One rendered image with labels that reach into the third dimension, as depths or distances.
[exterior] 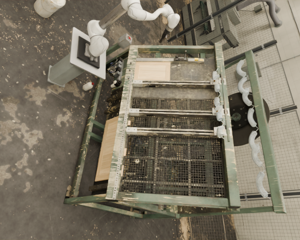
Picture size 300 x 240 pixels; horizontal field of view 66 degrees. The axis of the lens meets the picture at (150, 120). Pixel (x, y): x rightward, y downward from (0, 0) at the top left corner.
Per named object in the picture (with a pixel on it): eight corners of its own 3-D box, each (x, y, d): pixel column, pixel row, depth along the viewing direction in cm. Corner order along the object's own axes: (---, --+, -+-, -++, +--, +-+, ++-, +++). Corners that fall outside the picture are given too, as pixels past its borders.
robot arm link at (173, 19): (176, 29, 276) (171, 20, 280) (183, 19, 264) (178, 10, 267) (169, 29, 271) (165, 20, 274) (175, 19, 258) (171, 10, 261)
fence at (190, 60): (136, 60, 331) (136, 57, 327) (203, 60, 323) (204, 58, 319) (136, 62, 328) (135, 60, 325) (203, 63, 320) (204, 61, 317)
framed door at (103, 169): (107, 121, 341) (106, 120, 339) (134, 110, 309) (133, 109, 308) (95, 181, 296) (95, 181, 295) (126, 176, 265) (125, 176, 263)
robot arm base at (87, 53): (84, 57, 265) (86, 55, 262) (85, 43, 275) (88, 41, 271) (96, 65, 278) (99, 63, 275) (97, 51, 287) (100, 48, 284)
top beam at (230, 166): (213, 47, 334) (214, 42, 325) (220, 47, 333) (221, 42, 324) (227, 207, 225) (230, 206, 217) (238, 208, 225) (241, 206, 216)
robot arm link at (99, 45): (90, 55, 266) (102, 46, 254) (86, 41, 269) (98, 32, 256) (100, 57, 280) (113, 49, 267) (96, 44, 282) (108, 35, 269)
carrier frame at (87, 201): (96, 67, 389) (132, 45, 341) (148, 105, 479) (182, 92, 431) (63, 203, 281) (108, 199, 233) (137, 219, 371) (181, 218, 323)
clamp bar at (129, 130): (127, 128, 276) (124, 118, 255) (228, 132, 266) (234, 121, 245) (126, 135, 271) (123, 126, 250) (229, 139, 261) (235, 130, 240)
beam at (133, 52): (130, 50, 350) (129, 45, 340) (138, 50, 348) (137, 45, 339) (107, 201, 241) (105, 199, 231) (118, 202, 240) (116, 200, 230)
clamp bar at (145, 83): (134, 82, 311) (131, 69, 290) (223, 83, 301) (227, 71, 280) (133, 87, 306) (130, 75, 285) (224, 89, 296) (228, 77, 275)
